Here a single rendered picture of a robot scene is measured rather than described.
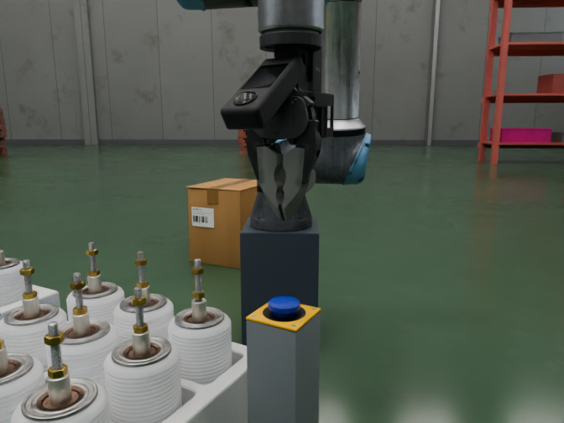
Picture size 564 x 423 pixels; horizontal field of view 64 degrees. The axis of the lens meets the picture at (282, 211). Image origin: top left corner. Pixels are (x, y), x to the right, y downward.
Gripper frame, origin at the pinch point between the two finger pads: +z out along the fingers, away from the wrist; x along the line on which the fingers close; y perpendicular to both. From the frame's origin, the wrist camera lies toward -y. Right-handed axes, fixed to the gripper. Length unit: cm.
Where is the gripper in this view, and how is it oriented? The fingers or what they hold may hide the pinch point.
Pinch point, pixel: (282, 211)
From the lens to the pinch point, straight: 54.0
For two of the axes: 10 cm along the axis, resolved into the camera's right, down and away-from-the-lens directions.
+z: 0.0, 9.8, 2.0
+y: 4.7, -1.7, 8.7
